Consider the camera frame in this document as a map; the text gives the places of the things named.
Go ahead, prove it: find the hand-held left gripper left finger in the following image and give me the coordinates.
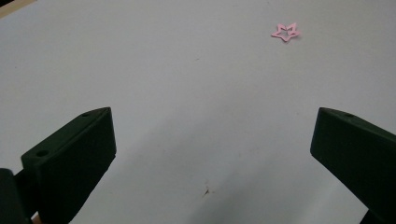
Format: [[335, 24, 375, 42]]
[[21, 106, 118, 224]]

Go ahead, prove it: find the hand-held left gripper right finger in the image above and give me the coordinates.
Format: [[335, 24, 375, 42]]
[[309, 106, 396, 224]]

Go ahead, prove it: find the pink star hair clip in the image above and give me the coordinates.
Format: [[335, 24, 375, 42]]
[[271, 21, 302, 44]]

